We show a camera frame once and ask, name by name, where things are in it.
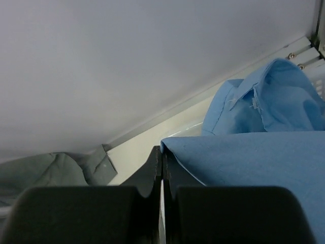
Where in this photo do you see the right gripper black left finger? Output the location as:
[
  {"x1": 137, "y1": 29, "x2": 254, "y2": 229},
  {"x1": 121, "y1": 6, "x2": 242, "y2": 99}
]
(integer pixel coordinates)
[{"x1": 1, "y1": 146, "x2": 162, "y2": 243}]

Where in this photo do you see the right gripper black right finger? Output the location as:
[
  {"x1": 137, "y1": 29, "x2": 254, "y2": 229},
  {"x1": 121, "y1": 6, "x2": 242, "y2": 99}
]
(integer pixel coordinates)
[{"x1": 162, "y1": 151, "x2": 316, "y2": 243}]

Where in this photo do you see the light blue shirt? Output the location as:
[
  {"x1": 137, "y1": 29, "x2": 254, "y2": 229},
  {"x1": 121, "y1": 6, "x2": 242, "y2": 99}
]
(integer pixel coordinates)
[{"x1": 161, "y1": 58, "x2": 324, "y2": 243}]

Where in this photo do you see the grey shirt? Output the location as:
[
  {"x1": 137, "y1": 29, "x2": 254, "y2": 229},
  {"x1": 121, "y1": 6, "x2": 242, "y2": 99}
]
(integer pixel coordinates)
[{"x1": 1, "y1": 145, "x2": 117, "y2": 207}]

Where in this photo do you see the white plastic basket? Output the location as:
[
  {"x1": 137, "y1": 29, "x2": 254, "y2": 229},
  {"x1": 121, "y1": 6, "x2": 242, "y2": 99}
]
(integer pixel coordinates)
[{"x1": 160, "y1": 64, "x2": 324, "y2": 140}]

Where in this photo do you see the aluminium mounting rail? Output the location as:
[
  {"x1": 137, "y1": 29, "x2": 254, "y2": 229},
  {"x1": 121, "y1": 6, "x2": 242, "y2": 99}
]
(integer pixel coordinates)
[{"x1": 284, "y1": 37, "x2": 324, "y2": 70}]

